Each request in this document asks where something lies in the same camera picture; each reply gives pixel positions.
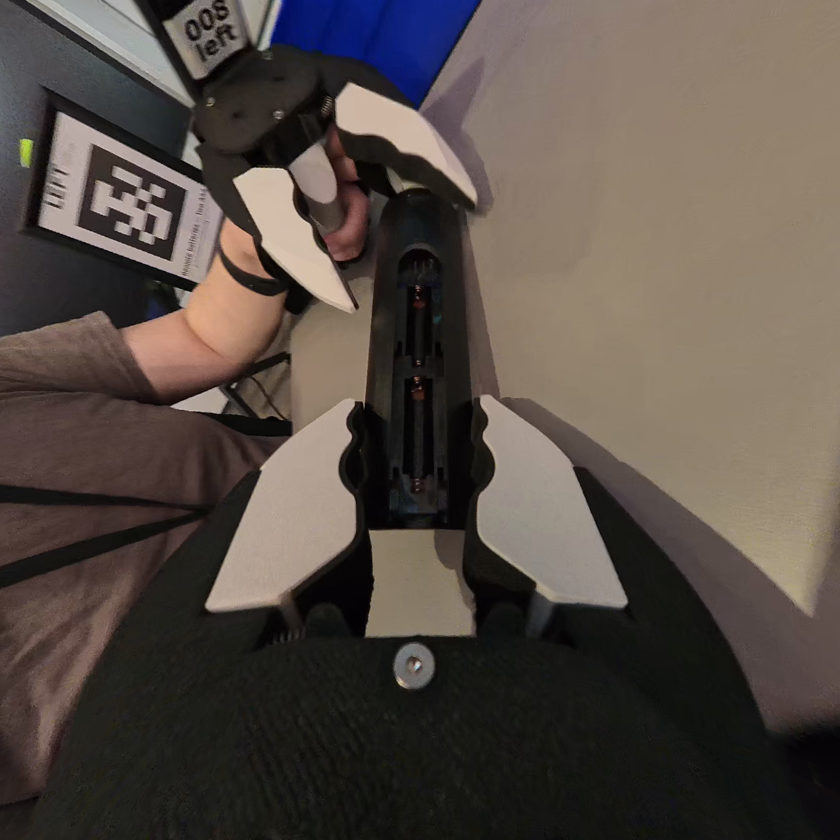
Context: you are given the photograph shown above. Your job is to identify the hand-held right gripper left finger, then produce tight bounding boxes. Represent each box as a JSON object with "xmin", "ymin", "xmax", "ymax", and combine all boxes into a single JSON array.
[{"xmin": 205, "ymin": 398, "xmax": 370, "ymax": 618}]

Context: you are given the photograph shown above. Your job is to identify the person's left hand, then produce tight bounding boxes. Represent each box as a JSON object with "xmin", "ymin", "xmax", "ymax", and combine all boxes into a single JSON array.
[{"xmin": 323, "ymin": 125, "xmax": 373, "ymax": 263}]

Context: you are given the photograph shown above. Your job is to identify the blue plastic bin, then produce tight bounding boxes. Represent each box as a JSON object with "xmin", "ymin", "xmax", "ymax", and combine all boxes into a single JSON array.
[{"xmin": 269, "ymin": 0, "xmax": 483, "ymax": 111}]

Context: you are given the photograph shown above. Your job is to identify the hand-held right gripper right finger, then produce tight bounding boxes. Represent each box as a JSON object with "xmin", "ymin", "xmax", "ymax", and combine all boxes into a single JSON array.
[{"xmin": 462, "ymin": 394, "xmax": 630, "ymax": 639}]

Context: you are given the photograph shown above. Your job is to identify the black remote control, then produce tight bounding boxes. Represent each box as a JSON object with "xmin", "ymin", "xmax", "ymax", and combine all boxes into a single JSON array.
[{"xmin": 364, "ymin": 188, "xmax": 475, "ymax": 531}]

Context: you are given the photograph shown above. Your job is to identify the person's left forearm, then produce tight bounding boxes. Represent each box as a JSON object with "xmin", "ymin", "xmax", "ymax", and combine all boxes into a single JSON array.
[{"xmin": 0, "ymin": 262, "xmax": 293, "ymax": 406}]

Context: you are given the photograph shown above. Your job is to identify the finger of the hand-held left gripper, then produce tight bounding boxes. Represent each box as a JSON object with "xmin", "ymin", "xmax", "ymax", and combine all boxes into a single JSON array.
[
  {"xmin": 335, "ymin": 80, "xmax": 480, "ymax": 212},
  {"xmin": 233, "ymin": 167, "xmax": 360, "ymax": 314}
]

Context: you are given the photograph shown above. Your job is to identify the framed marker sign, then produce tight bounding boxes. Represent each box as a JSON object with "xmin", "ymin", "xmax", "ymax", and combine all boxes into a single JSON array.
[{"xmin": 23, "ymin": 88, "xmax": 227, "ymax": 293}]

